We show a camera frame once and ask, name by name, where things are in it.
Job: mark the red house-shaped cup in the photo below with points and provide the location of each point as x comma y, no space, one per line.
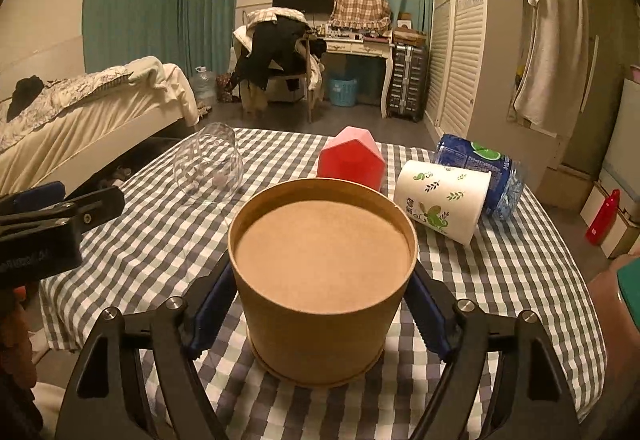
350,160

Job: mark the red bottle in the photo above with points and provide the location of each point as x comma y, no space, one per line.
602,217

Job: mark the bed with cream bedding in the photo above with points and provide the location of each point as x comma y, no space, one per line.
100,120

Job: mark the large water jug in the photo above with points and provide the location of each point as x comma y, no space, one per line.
204,85

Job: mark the person's leg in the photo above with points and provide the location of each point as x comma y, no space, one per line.
617,320

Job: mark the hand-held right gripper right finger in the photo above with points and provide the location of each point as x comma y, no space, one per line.
431,320

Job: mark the white louvred wardrobe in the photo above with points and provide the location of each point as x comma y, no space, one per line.
460,35

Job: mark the black garment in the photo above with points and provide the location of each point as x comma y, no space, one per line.
27,92

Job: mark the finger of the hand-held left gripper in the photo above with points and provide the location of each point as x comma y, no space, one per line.
92,210
35,196

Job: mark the chair piled with clothes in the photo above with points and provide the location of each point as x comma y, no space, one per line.
272,50

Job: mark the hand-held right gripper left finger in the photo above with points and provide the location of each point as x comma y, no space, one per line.
206,326

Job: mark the blue plastic basket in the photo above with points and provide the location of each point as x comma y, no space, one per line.
343,92

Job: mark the brown paper cup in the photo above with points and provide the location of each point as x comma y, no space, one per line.
320,260

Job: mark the white storage boxes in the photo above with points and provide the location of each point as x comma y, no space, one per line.
622,225

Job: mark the white leaf-print paper cup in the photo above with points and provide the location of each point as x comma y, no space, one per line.
440,200

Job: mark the brown box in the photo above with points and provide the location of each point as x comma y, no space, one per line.
409,36

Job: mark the dark suitcase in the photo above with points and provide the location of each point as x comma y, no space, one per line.
407,80

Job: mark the hanging white towel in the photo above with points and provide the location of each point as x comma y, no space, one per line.
550,50

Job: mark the clear glass cup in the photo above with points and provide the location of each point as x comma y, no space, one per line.
210,165

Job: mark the checkered tablecloth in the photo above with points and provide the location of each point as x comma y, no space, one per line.
165,240

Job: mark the white desk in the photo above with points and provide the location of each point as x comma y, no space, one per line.
357,49

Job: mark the blue plastic water bottle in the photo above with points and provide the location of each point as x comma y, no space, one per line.
505,180

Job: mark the plaid cloth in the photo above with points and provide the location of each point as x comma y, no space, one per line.
357,5

